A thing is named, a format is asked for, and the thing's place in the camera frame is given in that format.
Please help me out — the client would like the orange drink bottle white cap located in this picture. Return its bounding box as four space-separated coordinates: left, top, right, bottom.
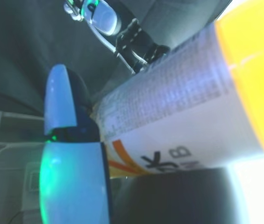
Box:
92 0 264 180

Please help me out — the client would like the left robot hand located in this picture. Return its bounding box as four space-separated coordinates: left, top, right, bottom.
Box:
39 64 249 224

